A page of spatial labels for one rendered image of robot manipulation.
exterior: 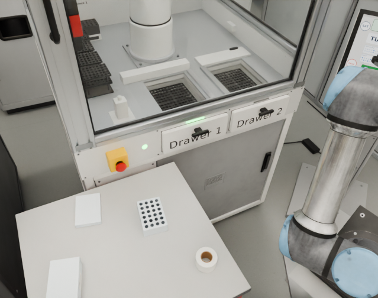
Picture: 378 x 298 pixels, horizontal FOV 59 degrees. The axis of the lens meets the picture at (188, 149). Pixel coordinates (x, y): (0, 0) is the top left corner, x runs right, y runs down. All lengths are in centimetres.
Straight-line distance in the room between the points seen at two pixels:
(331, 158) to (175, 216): 60
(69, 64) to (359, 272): 92
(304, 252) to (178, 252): 42
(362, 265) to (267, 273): 113
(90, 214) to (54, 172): 128
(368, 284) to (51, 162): 212
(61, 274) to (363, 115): 92
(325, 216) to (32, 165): 208
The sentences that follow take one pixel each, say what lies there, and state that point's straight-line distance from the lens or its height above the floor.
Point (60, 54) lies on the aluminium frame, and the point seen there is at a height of 131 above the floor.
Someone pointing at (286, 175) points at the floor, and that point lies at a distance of 246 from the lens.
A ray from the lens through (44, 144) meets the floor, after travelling 271.
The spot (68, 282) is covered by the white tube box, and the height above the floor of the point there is 81.
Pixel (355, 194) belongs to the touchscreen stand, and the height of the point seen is 4.
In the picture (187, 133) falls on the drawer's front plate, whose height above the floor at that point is 89.
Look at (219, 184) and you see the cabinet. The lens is 176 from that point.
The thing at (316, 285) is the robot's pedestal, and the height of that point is 76.
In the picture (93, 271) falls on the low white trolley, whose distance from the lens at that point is 115.
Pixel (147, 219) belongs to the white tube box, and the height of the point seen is 80.
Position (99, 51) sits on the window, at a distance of 103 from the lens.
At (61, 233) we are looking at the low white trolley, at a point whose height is 76.
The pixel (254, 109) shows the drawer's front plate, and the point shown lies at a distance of 143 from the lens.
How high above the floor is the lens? 178
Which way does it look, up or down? 45 degrees down
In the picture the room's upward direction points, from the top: 3 degrees clockwise
